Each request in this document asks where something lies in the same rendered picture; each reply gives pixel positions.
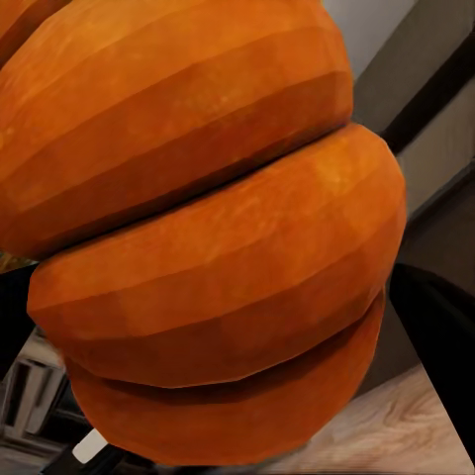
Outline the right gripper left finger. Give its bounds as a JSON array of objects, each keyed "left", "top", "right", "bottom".
[{"left": 0, "top": 264, "right": 37, "bottom": 381}]

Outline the pumpkin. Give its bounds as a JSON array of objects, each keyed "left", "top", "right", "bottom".
[{"left": 0, "top": 0, "right": 408, "bottom": 466}]

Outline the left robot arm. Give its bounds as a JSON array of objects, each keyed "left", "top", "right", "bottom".
[{"left": 41, "top": 427, "right": 124, "bottom": 475}]

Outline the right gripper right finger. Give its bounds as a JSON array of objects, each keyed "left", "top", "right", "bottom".
[{"left": 389, "top": 263, "right": 475, "bottom": 466}]

